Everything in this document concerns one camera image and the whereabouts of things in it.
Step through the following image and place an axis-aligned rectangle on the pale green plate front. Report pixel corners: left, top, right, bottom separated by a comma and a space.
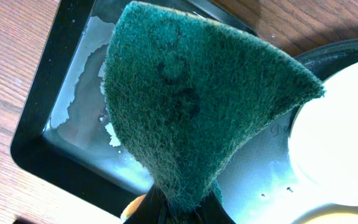
288, 62, 358, 206

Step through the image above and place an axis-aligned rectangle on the green scouring pad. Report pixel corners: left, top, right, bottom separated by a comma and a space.
104, 1, 324, 223

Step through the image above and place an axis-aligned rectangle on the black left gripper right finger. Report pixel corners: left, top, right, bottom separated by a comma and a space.
194, 192, 235, 224

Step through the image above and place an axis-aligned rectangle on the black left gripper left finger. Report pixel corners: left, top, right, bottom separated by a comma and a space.
124, 185, 167, 224

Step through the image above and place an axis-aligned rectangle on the black rectangular tray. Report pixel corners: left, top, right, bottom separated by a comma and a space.
10, 0, 259, 218

